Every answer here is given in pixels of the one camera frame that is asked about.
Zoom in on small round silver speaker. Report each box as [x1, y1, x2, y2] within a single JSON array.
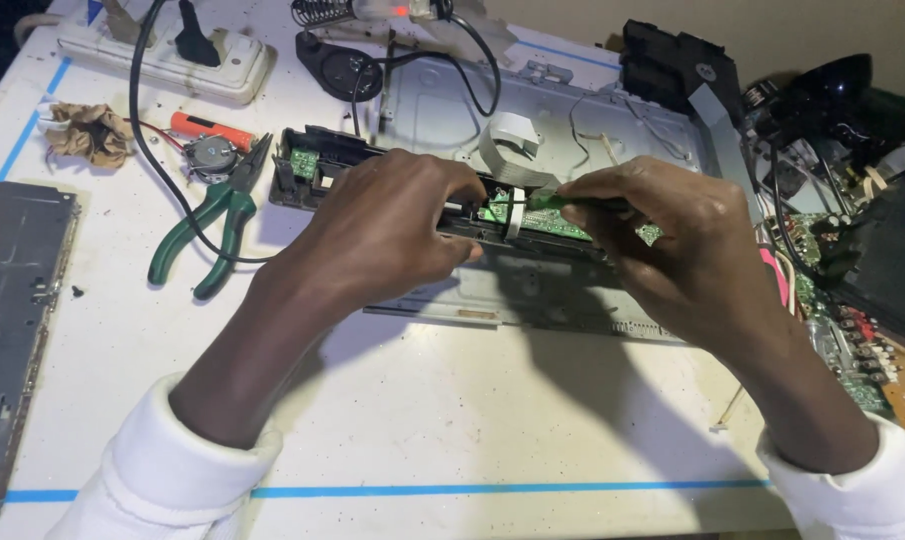
[[183, 135, 241, 185]]

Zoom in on grey metal chassis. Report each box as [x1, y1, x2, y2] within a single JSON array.
[[362, 46, 731, 345]]

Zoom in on small green circuit board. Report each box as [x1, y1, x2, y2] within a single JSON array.
[[289, 147, 320, 181]]

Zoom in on person's left hand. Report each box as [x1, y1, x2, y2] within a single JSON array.
[[283, 148, 489, 303]]

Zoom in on soldering iron stand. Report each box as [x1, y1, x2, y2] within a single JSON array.
[[291, 0, 386, 104]]

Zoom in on person's right hand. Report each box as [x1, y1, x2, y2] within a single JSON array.
[[556, 155, 779, 354]]

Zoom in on black power plug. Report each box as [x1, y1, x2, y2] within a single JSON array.
[[174, 0, 222, 69]]

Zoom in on brown main circuit board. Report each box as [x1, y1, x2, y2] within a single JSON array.
[[793, 288, 905, 453]]

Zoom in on green handled screwdriver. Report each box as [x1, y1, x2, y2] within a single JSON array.
[[526, 191, 633, 214]]

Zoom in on heap of electronic parts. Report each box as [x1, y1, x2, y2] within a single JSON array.
[[741, 52, 905, 361]]

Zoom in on crumpled brown paper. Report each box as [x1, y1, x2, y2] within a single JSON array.
[[47, 102, 135, 169]]

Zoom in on orange cylindrical tool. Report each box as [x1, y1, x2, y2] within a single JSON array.
[[169, 111, 258, 153]]

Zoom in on black power cable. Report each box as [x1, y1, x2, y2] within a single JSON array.
[[128, 0, 281, 265]]

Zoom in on black plastic front panel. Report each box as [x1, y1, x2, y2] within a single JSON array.
[[269, 126, 648, 265]]

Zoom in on black disc drive mechanism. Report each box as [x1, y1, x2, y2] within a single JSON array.
[[619, 18, 744, 129]]

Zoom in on white plug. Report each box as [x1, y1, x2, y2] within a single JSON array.
[[35, 101, 65, 136]]

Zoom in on green handled pliers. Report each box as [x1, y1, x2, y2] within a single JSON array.
[[147, 132, 274, 302]]

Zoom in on white flat ribbon cable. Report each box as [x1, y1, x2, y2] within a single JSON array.
[[478, 111, 563, 241]]

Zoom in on green circuit board strip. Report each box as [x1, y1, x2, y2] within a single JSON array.
[[478, 196, 665, 247]]

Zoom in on white power strip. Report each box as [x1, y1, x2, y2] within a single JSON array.
[[56, 0, 277, 105]]

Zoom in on grey metal cover plate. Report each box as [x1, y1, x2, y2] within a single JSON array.
[[0, 180, 82, 537]]

